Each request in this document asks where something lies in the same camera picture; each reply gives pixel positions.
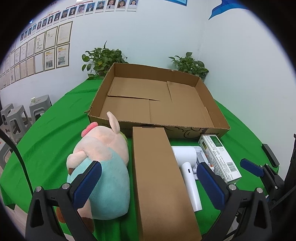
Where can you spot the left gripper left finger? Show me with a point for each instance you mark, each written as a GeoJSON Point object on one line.
{"type": "Point", "coordinates": [42, 223]}

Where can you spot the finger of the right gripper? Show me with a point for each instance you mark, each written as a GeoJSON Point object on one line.
{"type": "Point", "coordinates": [272, 182]}

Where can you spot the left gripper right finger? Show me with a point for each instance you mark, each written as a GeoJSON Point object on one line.
{"type": "Point", "coordinates": [255, 220]}

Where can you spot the pink pig plush toy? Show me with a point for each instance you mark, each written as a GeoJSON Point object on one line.
{"type": "Point", "coordinates": [110, 197]}

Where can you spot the white green medicine box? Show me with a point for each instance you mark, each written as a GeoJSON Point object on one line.
{"type": "Point", "coordinates": [219, 158]}

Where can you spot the white handheld fan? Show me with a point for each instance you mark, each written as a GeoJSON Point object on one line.
{"type": "Point", "coordinates": [186, 157]}

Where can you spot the long brown cardboard box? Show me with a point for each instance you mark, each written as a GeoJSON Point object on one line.
{"type": "Point", "coordinates": [164, 210]}

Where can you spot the white folding phone stand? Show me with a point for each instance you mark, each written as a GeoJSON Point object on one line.
{"type": "Point", "coordinates": [200, 157]}

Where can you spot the black remote on table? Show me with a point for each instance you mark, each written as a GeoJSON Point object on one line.
{"type": "Point", "coordinates": [270, 155]}

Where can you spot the green tablecloth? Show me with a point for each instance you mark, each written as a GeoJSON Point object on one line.
{"type": "Point", "coordinates": [49, 141]}

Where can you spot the grey plastic stool front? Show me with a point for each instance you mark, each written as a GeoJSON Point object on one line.
{"type": "Point", "coordinates": [17, 121]}

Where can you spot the grey plastic stool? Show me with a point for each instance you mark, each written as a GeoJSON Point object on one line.
{"type": "Point", "coordinates": [17, 121]}
{"type": "Point", "coordinates": [39, 107]}

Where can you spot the large open cardboard tray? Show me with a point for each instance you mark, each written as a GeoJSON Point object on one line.
{"type": "Point", "coordinates": [140, 95]}

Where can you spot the right potted green plant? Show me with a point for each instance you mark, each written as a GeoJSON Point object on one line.
{"type": "Point", "coordinates": [189, 65]}

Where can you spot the potted green plant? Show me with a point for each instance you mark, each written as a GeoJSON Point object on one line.
{"type": "Point", "coordinates": [98, 61]}
{"type": "Point", "coordinates": [189, 65]}

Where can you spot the left potted green plant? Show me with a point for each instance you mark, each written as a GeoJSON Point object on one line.
{"type": "Point", "coordinates": [98, 61]}

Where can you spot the framed certificates on wall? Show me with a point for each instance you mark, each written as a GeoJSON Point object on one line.
{"type": "Point", "coordinates": [46, 51]}

